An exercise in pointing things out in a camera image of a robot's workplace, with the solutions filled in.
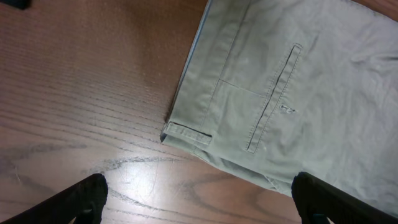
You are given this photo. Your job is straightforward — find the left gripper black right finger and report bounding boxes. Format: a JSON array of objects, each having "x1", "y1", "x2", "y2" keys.
[{"x1": 291, "y1": 172, "x2": 397, "y2": 224}]

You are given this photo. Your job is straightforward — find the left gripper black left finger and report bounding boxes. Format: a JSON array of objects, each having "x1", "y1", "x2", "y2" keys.
[{"x1": 3, "y1": 173, "x2": 108, "y2": 224}]

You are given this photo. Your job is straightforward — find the khaki green shorts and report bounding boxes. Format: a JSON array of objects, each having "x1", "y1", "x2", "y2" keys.
[{"x1": 161, "y1": 0, "x2": 397, "y2": 215}]

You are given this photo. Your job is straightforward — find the black folded garment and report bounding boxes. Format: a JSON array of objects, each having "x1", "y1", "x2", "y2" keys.
[{"x1": 0, "y1": 0, "x2": 31, "y2": 10}]

